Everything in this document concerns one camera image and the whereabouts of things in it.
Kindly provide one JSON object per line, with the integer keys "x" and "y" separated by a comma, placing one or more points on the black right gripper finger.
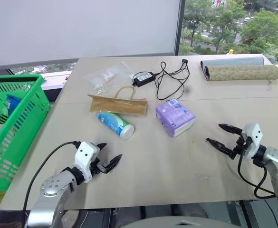
{"x": 231, "y": 129}
{"x": 220, "y": 146}

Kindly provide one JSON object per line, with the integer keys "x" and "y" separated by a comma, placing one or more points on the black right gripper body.
{"x": 240, "y": 146}

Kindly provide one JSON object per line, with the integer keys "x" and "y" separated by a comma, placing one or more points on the blue green white canister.
{"x": 113, "y": 124}

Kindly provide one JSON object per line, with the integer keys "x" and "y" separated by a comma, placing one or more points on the grey rounded robot torso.
{"x": 174, "y": 223}

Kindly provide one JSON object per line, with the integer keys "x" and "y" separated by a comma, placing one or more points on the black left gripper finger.
{"x": 102, "y": 145}
{"x": 113, "y": 162}

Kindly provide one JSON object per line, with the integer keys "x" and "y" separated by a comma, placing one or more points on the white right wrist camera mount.
{"x": 252, "y": 135}

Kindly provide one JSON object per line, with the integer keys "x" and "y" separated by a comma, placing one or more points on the dark window frame post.
{"x": 179, "y": 26}

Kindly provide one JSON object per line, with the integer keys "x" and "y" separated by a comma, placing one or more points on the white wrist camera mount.
{"x": 85, "y": 154}
{"x": 252, "y": 135}

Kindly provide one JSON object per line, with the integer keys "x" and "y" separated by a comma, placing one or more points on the clear plastic zip bag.
{"x": 100, "y": 77}

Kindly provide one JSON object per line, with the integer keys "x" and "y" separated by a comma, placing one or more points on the olive speckled rolled mat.
{"x": 243, "y": 72}

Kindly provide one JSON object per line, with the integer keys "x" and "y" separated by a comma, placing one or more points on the black power adapter brick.
{"x": 143, "y": 78}

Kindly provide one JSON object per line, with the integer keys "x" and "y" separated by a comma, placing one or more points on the purple tissue pack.
{"x": 174, "y": 116}

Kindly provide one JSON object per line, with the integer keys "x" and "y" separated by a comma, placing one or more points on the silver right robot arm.
{"x": 276, "y": 156}

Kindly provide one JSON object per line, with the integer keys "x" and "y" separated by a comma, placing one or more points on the green plastic basket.
{"x": 27, "y": 118}

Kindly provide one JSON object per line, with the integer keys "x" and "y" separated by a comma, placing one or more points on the white roller blind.
{"x": 81, "y": 28}

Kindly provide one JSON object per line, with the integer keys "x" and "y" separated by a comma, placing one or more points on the grey blue rolled mat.
{"x": 233, "y": 61}

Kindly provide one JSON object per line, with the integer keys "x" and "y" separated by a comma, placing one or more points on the yellow white small object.
{"x": 231, "y": 51}

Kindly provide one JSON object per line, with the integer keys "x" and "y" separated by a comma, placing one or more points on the blue packet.
{"x": 12, "y": 103}

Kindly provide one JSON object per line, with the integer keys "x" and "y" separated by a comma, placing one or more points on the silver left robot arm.
{"x": 50, "y": 187}

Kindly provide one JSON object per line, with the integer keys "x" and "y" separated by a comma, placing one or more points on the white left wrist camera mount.
{"x": 85, "y": 154}

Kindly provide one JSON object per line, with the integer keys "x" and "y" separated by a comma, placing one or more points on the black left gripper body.
{"x": 96, "y": 167}

